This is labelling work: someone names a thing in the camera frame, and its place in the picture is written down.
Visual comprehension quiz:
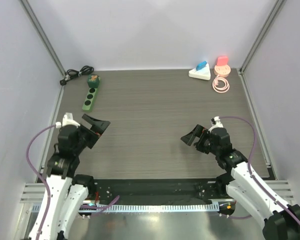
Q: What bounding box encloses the pink coiled cable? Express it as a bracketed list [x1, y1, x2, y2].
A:
[211, 75, 230, 94]

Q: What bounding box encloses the purple cable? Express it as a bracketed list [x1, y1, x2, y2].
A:
[218, 115, 300, 238]
[26, 124, 121, 236]

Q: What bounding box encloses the blue plug adapter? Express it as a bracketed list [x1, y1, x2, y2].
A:
[195, 61, 208, 71]

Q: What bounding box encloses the white triangular socket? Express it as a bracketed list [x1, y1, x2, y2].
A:
[188, 63, 211, 81]

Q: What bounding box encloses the green power strip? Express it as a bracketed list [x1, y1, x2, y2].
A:
[82, 86, 99, 112]

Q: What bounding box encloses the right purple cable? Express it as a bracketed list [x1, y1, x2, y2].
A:
[218, 115, 300, 238]

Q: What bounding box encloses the dark green cube plug adapter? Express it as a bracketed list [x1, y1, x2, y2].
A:
[87, 74, 101, 89]

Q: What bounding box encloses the black power strip cable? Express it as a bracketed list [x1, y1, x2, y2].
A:
[59, 65, 95, 86]

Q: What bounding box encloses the pink plug adapter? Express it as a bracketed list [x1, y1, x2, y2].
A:
[216, 55, 229, 66]

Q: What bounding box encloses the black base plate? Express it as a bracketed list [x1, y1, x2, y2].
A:
[94, 178, 229, 206]

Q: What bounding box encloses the aluminium front rail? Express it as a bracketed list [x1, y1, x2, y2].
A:
[21, 180, 295, 203]

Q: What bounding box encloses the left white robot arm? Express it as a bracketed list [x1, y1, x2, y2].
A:
[28, 112, 111, 240]

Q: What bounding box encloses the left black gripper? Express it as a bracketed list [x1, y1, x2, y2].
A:
[73, 114, 110, 155]

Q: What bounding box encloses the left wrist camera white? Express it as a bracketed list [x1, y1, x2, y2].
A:
[55, 112, 80, 129]

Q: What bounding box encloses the pink round socket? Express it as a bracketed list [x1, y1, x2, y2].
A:
[213, 64, 231, 78]

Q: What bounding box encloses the slotted cable duct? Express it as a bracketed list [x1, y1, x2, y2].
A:
[31, 203, 220, 213]

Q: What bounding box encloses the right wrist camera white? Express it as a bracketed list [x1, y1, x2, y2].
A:
[211, 116, 224, 129]

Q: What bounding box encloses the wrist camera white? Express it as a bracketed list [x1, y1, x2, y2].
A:
[55, 112, 80, 129]
[211, 116, 224, 129]

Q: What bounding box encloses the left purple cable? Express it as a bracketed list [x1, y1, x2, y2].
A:
[26, 124, 121, 236]

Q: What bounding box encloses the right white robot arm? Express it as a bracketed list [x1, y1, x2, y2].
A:
[181, 124, 300, 240]

